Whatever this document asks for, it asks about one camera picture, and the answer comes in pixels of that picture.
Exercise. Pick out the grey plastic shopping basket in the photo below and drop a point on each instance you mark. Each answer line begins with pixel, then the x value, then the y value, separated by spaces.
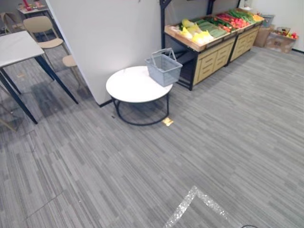
pixel 164 69

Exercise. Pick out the green leafy vegetable pile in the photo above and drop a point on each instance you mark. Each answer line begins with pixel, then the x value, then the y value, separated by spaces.
pixel 241 14

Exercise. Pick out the orange vegetable pile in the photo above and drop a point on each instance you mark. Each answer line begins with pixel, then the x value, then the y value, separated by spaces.
pixel 258 17

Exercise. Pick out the grey plastic storage basket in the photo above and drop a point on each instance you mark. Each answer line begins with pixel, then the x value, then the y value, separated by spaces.
pixel 268 21

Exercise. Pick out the yellow floor sticker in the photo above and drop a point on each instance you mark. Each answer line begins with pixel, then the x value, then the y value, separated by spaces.
pixel 167 121

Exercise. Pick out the wooden produce stand with drawers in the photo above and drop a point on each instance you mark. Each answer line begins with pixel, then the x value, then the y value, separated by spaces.
pixel 209 59
pixel 244 40

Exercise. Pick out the yellow napa cabbage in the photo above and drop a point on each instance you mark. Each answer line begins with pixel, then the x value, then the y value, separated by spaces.
pixel 202 37
pixel 188 23
pixel 187 32

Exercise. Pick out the green cucumber pile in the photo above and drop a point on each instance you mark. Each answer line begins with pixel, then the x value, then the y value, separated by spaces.
pixel 213 29

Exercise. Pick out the red and green pepper pile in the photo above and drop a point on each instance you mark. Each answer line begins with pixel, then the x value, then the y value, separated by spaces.
pixel 222 23

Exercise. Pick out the red tomato pile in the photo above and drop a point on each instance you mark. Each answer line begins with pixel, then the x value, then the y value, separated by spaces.
pixel 238 22

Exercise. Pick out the beige chair with backrest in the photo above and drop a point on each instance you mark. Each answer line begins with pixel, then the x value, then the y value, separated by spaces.
pixel 47 42

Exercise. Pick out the tall brown cardboard box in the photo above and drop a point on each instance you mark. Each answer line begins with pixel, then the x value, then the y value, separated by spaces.
pixel 262 35

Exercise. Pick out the wide brown cardboard box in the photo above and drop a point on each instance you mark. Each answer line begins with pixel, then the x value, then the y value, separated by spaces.
pixel 280 44

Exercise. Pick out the square white table black legs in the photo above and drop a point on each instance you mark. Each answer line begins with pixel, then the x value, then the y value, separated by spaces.
pixel 16 47

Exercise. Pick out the white table with red items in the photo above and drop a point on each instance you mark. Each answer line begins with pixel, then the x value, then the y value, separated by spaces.
pixel 32 10

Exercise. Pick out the red and yellow fruit pile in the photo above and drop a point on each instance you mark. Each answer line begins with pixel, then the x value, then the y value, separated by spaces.
pixel 293 35

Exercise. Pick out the round white table black frame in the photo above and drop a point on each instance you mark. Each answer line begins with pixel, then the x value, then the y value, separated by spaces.
pixel 133 85

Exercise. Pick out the black metal shelf post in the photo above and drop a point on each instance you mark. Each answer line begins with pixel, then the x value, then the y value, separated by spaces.
pixel 210 7
pixel 163 23

